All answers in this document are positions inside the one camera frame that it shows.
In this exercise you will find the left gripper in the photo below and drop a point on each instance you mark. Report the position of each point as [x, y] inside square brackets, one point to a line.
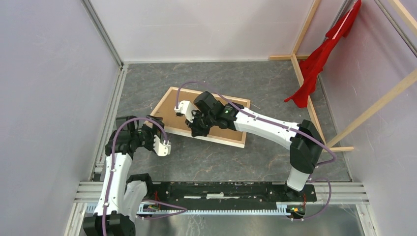
[156, 130]

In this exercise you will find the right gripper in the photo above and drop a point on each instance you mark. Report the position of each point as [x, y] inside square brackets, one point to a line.
[195, 129]

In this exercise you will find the white wooden picture frame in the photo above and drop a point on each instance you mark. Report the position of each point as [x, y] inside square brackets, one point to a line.
[221, 140]

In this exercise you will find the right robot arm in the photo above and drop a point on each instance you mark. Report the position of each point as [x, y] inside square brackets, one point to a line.
[302, 140]

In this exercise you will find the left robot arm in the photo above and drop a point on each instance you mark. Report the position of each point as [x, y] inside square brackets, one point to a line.
[121, 194]

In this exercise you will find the red cloth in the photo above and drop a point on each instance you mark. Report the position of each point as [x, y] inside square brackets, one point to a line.
[314, 64]

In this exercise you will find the wooden beam rack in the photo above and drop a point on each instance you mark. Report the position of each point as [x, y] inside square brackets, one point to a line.
[388, 97]

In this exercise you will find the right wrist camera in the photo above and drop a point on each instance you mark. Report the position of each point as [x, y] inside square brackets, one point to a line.
[185, 108]

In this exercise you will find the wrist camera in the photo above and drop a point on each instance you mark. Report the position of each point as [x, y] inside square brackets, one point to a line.
[161, 147]
[185, 108]

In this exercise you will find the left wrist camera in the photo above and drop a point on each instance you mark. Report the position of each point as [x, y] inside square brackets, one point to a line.
[161, 147]

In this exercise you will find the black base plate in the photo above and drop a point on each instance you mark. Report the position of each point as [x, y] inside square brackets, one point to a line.
[227, 195]

